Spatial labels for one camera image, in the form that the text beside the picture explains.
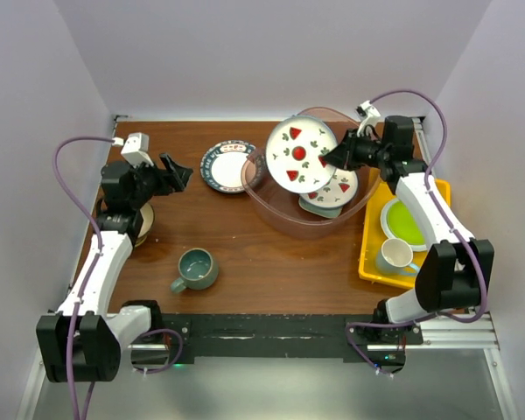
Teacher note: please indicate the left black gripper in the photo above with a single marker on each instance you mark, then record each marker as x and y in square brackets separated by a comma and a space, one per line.
[179, 175]

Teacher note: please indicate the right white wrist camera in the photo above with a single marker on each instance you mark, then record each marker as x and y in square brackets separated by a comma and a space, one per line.
[369, 117]

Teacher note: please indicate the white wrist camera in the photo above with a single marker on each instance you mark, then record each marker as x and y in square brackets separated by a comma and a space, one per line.
[134, 149]
[369, 117]

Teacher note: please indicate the dark green lettered plate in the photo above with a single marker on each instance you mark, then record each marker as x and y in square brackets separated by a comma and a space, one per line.
[231, 165]

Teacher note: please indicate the cream patterned bowl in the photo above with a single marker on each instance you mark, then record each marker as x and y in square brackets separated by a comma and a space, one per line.
[148, 217]

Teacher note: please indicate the mint green divided tray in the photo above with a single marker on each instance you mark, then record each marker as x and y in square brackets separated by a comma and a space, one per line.
[321, 211]

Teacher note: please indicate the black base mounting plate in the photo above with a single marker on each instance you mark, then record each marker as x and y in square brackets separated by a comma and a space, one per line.
[276, 336]

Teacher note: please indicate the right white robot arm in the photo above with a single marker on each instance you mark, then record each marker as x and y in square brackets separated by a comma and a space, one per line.
[455, 274]

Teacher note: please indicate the yellow plastic tray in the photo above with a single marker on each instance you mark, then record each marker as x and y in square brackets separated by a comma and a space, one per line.
[373, 237]

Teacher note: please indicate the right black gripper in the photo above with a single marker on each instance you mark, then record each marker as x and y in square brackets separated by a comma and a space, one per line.
[344, 154]

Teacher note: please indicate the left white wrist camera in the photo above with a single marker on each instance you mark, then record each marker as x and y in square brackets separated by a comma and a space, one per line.
[134, 149]

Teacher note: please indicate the pink translucent plastic bin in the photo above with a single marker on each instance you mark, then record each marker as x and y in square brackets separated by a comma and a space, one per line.
[280, 208]

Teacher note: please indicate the watermelon plate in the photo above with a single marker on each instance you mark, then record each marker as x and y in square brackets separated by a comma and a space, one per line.
[341, 189]
[294, 154]

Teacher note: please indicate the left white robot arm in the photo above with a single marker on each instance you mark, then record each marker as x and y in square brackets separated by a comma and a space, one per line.
[81, 342]

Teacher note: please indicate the white mug blue handle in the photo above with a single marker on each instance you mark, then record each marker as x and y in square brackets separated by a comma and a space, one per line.
[395, 258]

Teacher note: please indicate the teal ceramic mug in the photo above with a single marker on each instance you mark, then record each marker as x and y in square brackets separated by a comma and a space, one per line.
[197, 270]

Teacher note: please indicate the green plate white rim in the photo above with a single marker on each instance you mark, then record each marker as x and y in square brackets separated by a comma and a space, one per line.
[397, 223]

